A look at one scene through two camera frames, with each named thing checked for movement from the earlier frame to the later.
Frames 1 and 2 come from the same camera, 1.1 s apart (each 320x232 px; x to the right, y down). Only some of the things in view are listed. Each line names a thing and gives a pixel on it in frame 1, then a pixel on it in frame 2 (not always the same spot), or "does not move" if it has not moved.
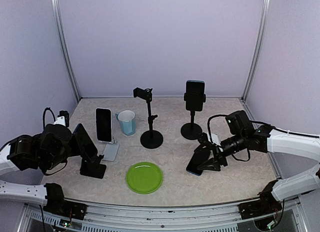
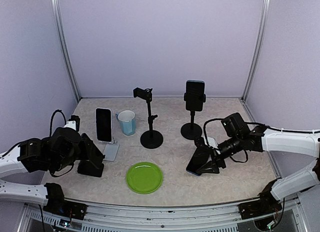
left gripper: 77,148 -> 86,151
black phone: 194,91 does not move
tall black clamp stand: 152,139 does not move
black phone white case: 104,124 does not move
